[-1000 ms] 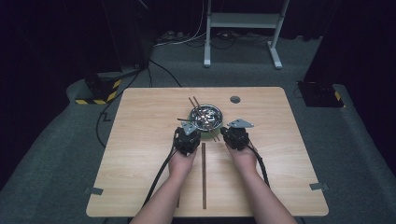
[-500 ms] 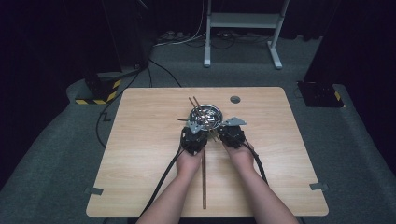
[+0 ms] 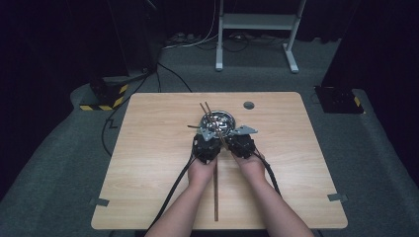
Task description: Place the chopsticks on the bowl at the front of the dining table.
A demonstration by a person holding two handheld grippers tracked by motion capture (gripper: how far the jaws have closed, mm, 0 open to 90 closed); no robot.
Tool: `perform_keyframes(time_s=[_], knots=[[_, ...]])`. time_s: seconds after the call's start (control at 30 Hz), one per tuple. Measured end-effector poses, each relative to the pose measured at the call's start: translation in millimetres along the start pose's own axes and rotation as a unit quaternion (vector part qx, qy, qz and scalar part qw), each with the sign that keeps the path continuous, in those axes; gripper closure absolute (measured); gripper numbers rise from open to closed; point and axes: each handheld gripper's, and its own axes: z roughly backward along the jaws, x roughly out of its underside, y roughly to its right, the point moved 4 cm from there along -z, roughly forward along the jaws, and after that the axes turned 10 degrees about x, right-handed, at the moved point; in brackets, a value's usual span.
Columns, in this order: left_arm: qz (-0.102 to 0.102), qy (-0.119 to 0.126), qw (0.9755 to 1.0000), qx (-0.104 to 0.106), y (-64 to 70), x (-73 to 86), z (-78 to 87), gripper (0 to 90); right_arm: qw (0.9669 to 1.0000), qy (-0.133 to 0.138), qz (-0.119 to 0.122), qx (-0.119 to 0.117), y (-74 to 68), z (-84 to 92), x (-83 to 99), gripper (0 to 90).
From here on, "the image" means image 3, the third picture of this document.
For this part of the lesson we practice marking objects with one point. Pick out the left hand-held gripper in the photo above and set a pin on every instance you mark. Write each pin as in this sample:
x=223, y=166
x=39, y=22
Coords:
x=207, y=148

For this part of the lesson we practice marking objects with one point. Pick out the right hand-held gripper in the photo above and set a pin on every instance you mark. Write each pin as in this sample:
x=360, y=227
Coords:
x=242, y=144

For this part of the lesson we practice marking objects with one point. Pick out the shiny metal bowl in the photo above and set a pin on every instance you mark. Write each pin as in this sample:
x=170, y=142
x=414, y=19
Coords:
x=227, y=120

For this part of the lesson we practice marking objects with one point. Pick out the brown wooden chopstick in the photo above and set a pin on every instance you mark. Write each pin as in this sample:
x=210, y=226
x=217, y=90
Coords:
x=192, y=126
x=208, y=107
x=216, y=194
x=202, y=108

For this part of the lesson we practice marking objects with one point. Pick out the person's right hand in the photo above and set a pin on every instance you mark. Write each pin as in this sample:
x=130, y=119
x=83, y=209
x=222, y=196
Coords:
x=252, y=168

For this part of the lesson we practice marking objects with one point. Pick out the person's left hand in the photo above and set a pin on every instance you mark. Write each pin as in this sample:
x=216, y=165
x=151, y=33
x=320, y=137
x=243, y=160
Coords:
x=200, y=173

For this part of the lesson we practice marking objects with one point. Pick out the grey round table grommet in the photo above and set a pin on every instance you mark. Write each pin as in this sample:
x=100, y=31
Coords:
x=248, y=105

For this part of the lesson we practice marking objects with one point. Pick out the black stand base yellow corner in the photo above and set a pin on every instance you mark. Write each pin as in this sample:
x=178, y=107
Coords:
x=339, y=100

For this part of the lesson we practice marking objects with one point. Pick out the grey tape piece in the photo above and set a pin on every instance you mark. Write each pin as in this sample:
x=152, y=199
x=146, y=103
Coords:
x=99, y=201
x=336, y=197

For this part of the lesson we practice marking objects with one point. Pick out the black yellow striped stand base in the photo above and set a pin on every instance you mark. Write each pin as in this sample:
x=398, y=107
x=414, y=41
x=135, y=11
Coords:
x=105, y=98

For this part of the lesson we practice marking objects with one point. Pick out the dark power strip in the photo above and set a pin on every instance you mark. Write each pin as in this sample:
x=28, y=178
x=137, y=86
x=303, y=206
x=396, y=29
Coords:
x=179, y=38

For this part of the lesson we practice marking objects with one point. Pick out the white metal stand frame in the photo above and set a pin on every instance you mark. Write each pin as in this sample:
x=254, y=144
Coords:
x=257, y=21

